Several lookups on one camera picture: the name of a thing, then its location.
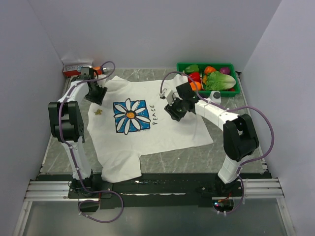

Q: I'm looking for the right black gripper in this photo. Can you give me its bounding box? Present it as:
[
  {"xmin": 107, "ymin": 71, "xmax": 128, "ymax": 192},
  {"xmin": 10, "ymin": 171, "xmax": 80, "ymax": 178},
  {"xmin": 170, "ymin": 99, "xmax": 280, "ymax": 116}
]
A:
[{"xmin": 164, "ymin": 95, "xmax": 187, "ymax": 122}]

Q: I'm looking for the white t-shirt flower print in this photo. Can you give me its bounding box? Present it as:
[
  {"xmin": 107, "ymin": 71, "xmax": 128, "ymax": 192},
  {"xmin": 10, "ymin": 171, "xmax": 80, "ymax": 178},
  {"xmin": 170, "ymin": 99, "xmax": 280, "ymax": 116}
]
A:
[{"xmin": 87, "ymin": 75, "xmax": 213, "ymax": 183}]

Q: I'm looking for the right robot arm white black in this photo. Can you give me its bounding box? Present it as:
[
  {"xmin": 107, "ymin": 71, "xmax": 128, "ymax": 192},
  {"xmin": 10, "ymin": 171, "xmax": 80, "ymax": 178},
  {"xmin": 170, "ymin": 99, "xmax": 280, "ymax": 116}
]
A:
[{"xmin": 159, "ymin": 83, "xmax": 259, "ymax": 196}]

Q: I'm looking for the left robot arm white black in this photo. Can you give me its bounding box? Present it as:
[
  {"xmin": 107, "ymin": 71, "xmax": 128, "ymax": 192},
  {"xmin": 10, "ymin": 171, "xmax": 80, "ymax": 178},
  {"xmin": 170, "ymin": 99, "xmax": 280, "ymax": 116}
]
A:
[{"xmin": 48, "ymin": 66, "xmax": 107, "ymax": 198}]

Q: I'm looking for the orange cylinder tool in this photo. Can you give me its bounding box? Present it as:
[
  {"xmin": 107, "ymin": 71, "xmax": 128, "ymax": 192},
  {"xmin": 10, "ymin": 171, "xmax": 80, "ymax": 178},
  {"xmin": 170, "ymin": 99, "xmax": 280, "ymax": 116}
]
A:
[{"xmin": 93, "ymin": 66, "xmax": 108, "ymax": 74}]

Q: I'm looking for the toy orange slice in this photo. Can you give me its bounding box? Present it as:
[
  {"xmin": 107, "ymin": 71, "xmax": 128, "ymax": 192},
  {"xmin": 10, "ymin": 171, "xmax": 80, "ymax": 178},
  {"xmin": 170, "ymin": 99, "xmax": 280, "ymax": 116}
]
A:
[{"xmin": 190, "ymin": 82, "xmax": 202, "ymax": 91}]

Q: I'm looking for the red white cardboard box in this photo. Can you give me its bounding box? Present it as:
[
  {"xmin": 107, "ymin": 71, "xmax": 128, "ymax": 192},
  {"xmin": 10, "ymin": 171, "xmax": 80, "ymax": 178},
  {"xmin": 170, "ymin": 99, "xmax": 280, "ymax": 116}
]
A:
[{"xmin": 63, "ymin": 62, "xmax": 93, "ymax": 77}]

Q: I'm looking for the toy red pepper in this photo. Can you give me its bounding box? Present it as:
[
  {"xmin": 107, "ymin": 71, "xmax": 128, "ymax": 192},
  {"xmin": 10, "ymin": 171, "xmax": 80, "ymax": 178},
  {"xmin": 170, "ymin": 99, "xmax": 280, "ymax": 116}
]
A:
[{"xmin": 189, "ymin": 72, "xmax": 201, "ymax": 83}]

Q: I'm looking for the green plastic bin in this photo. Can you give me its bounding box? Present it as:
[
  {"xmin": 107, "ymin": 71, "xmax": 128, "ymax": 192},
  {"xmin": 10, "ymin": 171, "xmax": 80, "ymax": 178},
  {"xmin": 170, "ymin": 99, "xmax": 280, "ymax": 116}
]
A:
[{"xmin": 177, "ymin": 62, "xmax": 241, "ymax": 97}]

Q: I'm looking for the toy green pepper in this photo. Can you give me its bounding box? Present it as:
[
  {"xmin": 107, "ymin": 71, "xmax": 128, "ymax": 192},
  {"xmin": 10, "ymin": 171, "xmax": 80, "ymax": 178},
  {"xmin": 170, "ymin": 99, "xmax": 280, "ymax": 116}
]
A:
[{"xmin": 183, "ymin": 64, "xmax": 199, "ymax": 74}]

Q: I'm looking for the toy lettuce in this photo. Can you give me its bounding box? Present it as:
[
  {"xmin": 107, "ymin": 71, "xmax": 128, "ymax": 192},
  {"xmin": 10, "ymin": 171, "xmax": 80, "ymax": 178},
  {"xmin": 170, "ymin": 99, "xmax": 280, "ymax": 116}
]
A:
[{"xmin": 205, "ymin": 71, "xmax": 236, "ymax": 91}]

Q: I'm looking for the toy orange pepper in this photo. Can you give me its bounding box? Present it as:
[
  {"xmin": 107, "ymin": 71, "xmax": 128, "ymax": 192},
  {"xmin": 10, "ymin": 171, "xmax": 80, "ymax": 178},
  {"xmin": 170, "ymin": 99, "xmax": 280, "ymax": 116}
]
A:
[{"xmin": 204, "ymin": 66, "xmax": 216, "ymax": 75}]

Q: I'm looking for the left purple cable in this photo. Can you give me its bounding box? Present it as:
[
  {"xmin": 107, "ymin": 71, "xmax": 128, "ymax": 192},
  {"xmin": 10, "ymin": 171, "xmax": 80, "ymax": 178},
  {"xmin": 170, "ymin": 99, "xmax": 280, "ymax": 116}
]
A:
[{"xmin": 58, "ymin": 60, "xmax": 124, "ymax": 224}]

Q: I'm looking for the purple cable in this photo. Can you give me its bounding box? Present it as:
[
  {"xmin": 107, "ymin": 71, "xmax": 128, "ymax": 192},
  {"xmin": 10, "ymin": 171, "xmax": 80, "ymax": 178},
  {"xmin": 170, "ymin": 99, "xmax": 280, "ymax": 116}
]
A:
[
  {"xmin": 159, "ymin": 71, "xmax": 275, "ymax": 216},
  {"xmin": 58, "ymin": 60, "xmax": 124, "ymax": 224}
]

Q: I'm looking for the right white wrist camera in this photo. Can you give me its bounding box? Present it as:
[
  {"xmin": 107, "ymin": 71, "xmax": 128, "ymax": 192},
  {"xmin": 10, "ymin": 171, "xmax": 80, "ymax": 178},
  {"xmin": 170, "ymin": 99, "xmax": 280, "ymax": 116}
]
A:
[{"xmin": 159, "ymin": 88, "xmax": 173, "ymax": 105}]

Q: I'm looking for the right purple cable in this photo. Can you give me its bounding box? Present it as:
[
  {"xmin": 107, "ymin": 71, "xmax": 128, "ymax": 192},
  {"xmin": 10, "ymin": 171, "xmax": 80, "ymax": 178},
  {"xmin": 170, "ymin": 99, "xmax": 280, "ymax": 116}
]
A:
[{"xmin": 159, "ymin": 71, "xmax": 275, "ymax": 216}]

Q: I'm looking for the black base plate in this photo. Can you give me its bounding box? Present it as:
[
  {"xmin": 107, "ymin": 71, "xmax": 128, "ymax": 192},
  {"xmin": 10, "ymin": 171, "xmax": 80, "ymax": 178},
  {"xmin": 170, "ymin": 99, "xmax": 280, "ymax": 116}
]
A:
[{"xmin": 68, "ymin": 174, "xmax": 243, "ymax": 209}]

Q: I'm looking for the aluminium rail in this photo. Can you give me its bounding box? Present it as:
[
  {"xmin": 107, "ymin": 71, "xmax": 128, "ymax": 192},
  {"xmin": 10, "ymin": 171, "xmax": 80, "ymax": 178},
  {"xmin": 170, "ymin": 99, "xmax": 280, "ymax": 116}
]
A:
[{"xmin": 24, "ymin": 179, "xmax": 284, "ymax": 202}]

